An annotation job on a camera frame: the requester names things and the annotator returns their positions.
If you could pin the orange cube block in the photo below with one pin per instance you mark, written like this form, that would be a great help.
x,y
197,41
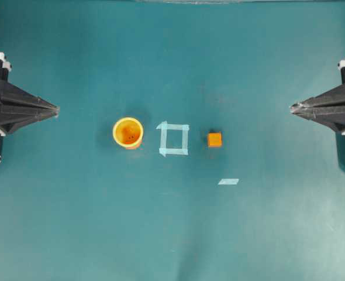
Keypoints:
x,y
214,139

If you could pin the small light blue tape strip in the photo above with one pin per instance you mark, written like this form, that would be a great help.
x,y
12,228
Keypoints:
x,y
232,181

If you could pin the yellow orange plastic cup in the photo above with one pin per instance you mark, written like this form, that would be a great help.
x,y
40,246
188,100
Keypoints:
x,y
128,133

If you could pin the light blue tape square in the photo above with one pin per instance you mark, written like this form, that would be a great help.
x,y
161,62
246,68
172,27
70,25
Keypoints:
x,y
173,139

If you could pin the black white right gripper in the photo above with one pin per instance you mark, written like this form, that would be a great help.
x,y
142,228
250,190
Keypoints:
x,y
318,109

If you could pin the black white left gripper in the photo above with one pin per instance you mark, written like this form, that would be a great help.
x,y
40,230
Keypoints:
x,y
14,117

